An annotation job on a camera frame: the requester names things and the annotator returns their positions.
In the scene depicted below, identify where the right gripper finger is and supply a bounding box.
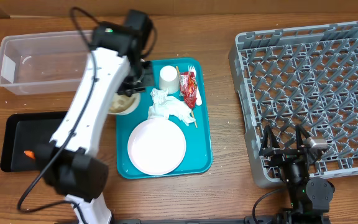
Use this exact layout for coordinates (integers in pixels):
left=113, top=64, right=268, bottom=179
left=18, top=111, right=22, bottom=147
left=260, top=124, right=280, bottom=151
left=295, top=124, right=311, bottom=149

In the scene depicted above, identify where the white bowl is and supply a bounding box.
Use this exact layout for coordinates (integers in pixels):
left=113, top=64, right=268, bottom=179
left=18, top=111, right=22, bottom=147
left=108, top=93, right=141, bottom=115

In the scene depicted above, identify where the white napkin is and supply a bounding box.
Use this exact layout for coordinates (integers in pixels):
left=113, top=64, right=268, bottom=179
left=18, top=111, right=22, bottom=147
left=148, top=88, right=194, bottom=126

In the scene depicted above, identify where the orange carrot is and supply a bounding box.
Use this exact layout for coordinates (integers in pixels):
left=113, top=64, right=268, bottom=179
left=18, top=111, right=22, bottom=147
left=24, top=151, right=35, bottom=159

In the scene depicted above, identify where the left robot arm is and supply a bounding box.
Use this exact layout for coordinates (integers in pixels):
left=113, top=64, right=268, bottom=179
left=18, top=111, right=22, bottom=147
left=34, top=19, right=157, bottom=223

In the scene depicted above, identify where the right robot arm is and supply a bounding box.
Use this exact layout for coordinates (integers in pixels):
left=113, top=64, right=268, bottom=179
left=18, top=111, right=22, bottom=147
left=252, top=124, right=335, bottom=224

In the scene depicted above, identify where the grey dishwasher rack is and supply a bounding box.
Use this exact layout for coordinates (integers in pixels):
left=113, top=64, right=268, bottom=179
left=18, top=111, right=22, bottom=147
left=228, top=21, right=358, bottom=187

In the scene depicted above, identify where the white plastic cup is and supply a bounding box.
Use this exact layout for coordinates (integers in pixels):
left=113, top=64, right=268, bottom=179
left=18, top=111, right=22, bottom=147
left=158, top=65, right=180, bottom=95

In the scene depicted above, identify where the red snack wrapper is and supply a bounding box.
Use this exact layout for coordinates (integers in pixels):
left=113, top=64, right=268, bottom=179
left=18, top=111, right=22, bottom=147
left=180, top=72, right=198, bottom=109

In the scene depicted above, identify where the teal serving tray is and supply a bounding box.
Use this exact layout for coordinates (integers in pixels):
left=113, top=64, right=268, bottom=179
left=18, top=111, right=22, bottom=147
left=116, top=58, right=213, bottom=179

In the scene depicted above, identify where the white plastic fork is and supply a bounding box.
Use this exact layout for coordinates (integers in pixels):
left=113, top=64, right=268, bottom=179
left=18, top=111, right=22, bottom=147
left=188, top=65, right=203, bottom=106

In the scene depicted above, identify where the white round plate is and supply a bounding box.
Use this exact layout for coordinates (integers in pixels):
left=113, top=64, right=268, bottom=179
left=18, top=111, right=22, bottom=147
left=127, top=118, right=186, bottom=176

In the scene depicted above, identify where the wooden skewer stick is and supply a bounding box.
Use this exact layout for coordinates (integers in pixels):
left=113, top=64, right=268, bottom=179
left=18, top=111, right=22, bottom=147
left=175, top=66, right=198, bottom=128

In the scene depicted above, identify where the clear plastic bin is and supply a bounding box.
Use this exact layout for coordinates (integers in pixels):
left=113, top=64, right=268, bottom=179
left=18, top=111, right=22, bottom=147
left=0, top=31, right=88, bottom=95

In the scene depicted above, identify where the black plastic tray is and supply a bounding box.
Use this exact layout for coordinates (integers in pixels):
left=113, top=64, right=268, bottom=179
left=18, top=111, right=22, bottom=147
left=0, top=111, right=66, bottom=172

